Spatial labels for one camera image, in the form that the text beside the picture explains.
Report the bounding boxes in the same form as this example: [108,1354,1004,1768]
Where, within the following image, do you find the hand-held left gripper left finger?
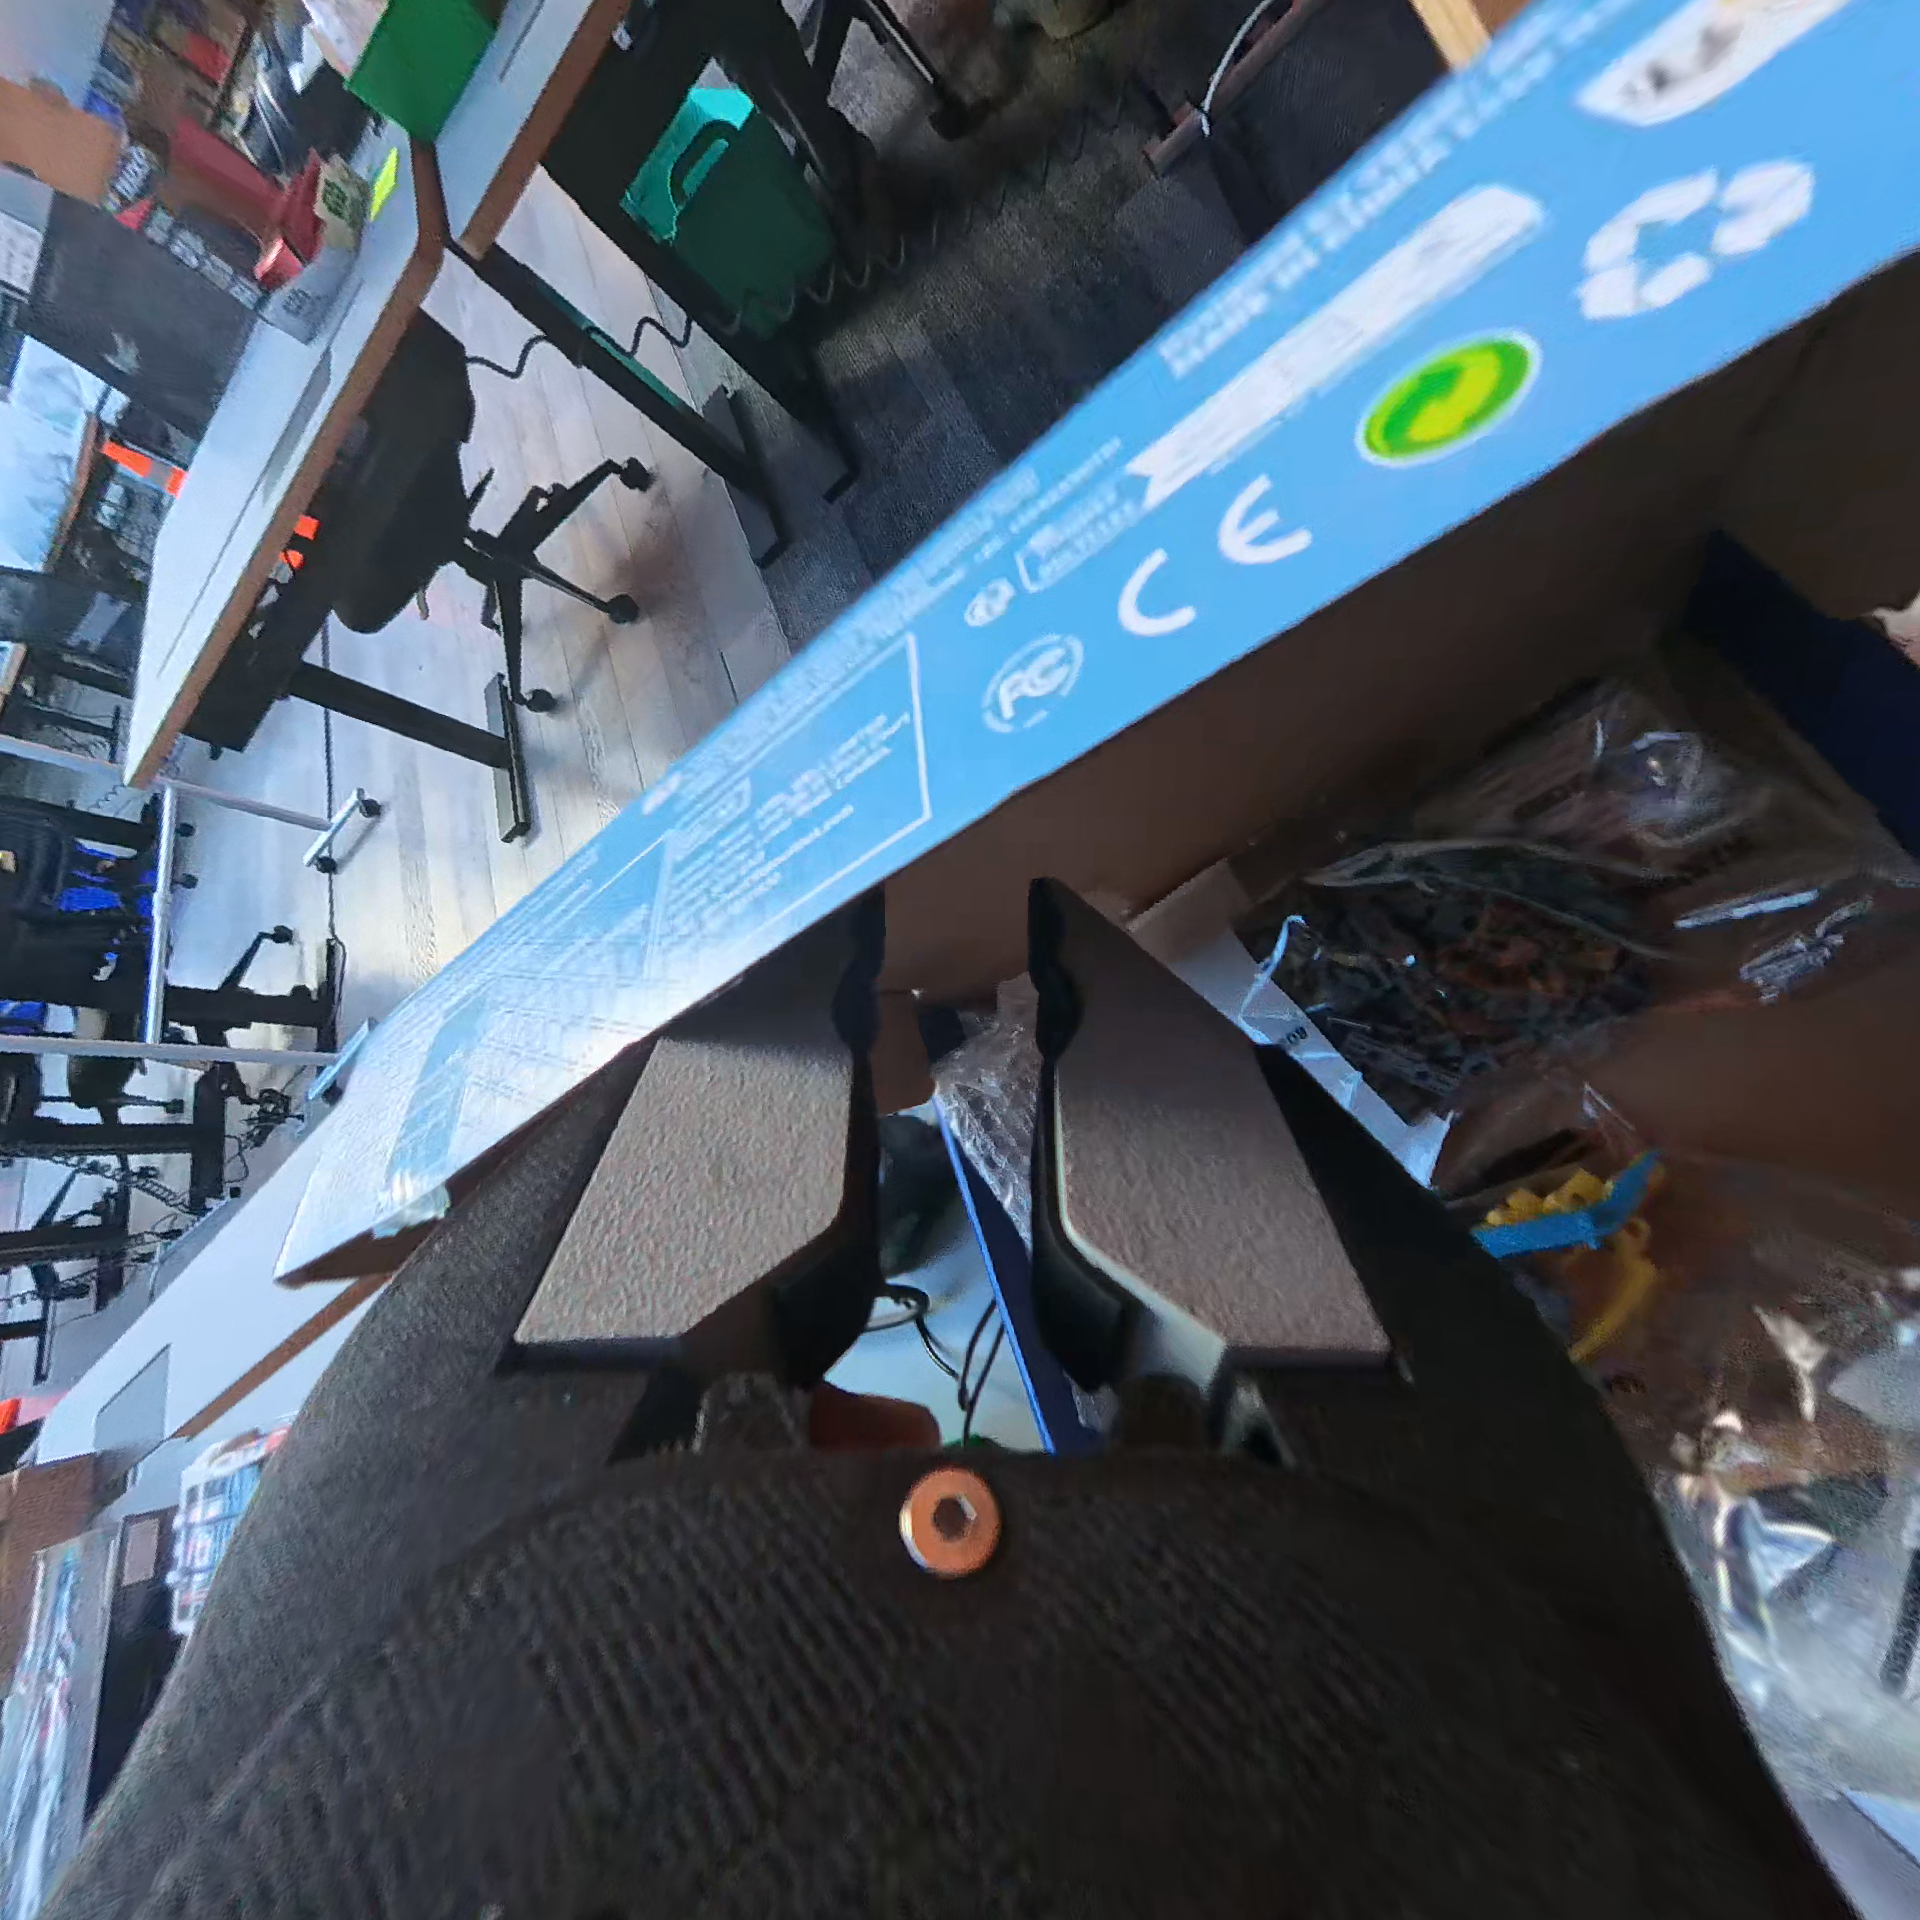
[511,897,890,1390]

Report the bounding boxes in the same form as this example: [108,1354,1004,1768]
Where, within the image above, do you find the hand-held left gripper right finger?
[1024,879,1396,1390]

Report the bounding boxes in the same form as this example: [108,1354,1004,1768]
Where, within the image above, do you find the blue cardboard kit box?
[274,0,1920,1465]

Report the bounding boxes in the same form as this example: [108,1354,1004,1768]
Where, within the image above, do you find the clear bag, yellow blue pieces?
[1464,1148,1673,1360]

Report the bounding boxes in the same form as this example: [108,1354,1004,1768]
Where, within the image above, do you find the clear plastic bag of parts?
[1247,674,1920,1121]

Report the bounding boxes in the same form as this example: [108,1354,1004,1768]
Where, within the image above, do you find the shiny clear plastic bag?
[1634,1275,1920,1892]

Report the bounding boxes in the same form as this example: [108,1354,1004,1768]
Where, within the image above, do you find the black office chair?
[329,322,656,713]

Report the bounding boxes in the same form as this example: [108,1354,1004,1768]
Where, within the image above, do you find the long wooden table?
[123,0,634,788]

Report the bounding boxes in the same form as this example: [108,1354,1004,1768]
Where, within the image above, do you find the teal plastic crate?
[622,87,836,346]

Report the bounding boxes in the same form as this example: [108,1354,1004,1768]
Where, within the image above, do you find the green plastic box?
[345,0,505,144]

